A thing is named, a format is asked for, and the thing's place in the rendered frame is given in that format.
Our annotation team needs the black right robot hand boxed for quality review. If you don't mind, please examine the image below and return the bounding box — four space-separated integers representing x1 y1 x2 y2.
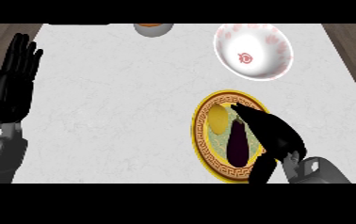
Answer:
228 102 307 184

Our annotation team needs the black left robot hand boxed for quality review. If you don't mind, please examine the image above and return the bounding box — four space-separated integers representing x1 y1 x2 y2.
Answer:
0 32 44 124

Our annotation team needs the dark purple eggplant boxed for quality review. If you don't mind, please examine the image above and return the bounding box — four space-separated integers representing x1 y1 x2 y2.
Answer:
225 118 251 168

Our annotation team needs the yellow patterned plate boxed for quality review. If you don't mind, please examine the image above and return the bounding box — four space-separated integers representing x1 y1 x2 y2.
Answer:
190 89 279 184

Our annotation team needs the white bowl with red print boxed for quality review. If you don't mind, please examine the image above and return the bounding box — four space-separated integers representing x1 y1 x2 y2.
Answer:
212 24 295 82

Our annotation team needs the yellow lemon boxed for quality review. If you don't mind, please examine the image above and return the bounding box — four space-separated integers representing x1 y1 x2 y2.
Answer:
205 104 230 135

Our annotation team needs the grey cup with orange top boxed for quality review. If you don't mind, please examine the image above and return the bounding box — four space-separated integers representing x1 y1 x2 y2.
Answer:
132 24 175 38

